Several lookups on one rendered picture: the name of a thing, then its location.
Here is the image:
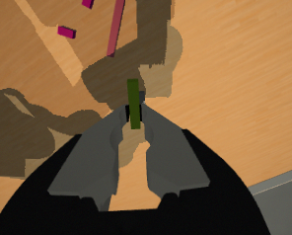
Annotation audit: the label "magenta rectangular block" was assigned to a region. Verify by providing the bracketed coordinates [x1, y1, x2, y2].
[82, 0, 94, 9]
[57, 26, 76, 39]

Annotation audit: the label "grey rectangular rod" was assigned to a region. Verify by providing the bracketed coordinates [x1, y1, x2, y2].
[139, 91, 145, 105]

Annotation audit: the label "dark pink long rod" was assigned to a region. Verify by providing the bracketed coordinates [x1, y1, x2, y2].
[107, 0, 125, 57]

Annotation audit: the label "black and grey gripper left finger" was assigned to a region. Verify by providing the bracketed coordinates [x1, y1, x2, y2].
[0, 104, 130, 235]

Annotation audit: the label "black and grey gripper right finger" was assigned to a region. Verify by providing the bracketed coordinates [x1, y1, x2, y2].
[139, 104, 270, 235]

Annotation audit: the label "lime green rod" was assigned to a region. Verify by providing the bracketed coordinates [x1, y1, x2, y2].
[127, 79, 141, 129]

